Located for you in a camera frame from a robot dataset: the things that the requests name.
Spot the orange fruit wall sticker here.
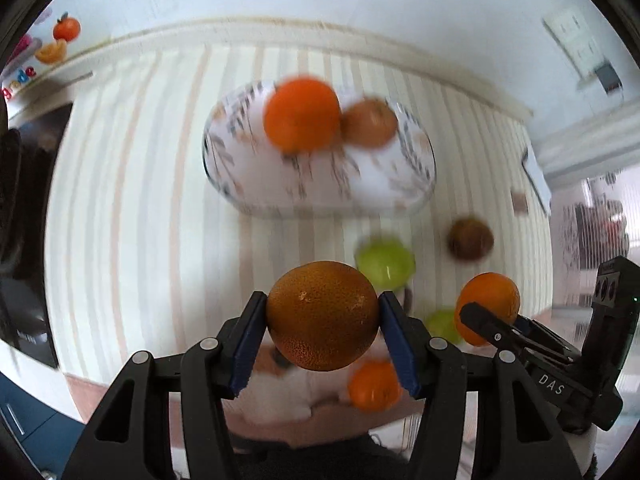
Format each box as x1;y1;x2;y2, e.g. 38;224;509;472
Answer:
53;12;81;42

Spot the black plug-in charger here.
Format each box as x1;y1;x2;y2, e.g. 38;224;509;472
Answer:
595;60;622;95

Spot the white wall socket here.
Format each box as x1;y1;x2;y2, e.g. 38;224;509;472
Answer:
570;40;607;78
544;11;592;53

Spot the green apple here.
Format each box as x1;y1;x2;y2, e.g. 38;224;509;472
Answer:
355;240;417;291
424;309;463;345

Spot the dark red apple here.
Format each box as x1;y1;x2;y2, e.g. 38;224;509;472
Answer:
446;216;495;262

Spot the frosted glass door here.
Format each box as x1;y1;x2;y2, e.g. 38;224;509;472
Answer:
547;167;640;311

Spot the blue cabinet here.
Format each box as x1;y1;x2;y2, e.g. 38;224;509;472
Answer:
0;372;86;480

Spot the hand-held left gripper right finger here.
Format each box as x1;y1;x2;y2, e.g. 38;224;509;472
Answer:
377;291;586;480

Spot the black stove top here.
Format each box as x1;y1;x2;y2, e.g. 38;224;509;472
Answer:
0;102;73;368

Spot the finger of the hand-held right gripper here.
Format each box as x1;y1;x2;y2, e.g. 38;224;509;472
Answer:
517;316;581;356
460;302;571;363

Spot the colourful letter wall sticker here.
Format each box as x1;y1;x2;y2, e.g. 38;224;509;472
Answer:
0;35;43;103

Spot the white leaf print plate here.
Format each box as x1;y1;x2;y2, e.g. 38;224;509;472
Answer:
201;80;437;218

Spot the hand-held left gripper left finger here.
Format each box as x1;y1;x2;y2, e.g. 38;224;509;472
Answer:
60;291;268;480

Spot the white paper booklet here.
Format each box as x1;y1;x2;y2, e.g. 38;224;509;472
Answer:
521;150;553;217

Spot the large orange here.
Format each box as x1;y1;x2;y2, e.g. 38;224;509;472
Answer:
263;76;342;155

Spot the orange slice wall sticker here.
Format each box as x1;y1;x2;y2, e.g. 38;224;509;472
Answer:
35;40;68;65

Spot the striped cat print mat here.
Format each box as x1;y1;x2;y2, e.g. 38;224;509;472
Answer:
45;45;553;441

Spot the small orange tangerine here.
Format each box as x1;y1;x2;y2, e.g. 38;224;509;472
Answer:
265;261;380;372
347;360;403;413
454;272;521;347

